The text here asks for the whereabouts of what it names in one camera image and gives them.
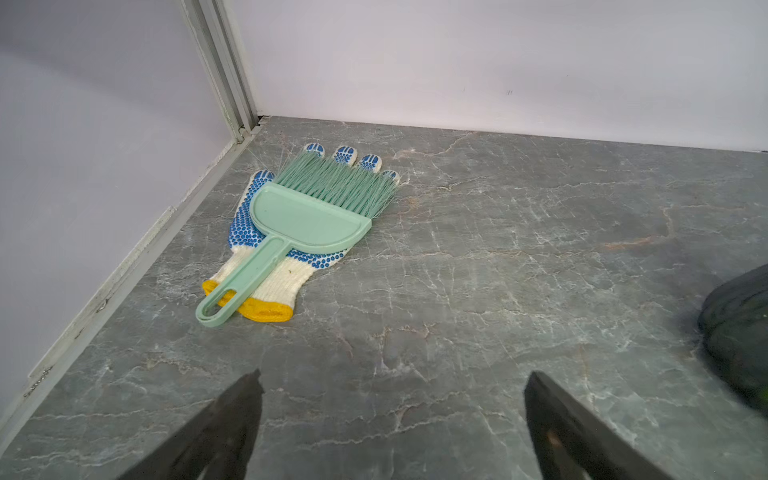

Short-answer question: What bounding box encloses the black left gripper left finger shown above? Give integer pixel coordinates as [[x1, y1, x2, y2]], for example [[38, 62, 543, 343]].
[[120, 370, 264, 479]]

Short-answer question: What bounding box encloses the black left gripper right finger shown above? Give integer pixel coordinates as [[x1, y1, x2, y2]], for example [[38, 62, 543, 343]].
[[524, 371, 670, 479]]

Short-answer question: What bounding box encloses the dark red glass vase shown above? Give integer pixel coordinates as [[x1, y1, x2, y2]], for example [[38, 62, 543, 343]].
[[698, 265, 767, 415]]

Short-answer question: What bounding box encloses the blue dotted work glove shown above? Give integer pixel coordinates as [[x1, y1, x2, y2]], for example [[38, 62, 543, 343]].
[[202, 142, 401, 324]]

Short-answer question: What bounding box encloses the green hand brush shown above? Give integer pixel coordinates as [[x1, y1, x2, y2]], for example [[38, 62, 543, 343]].
[[195, 151, 400, 329]]

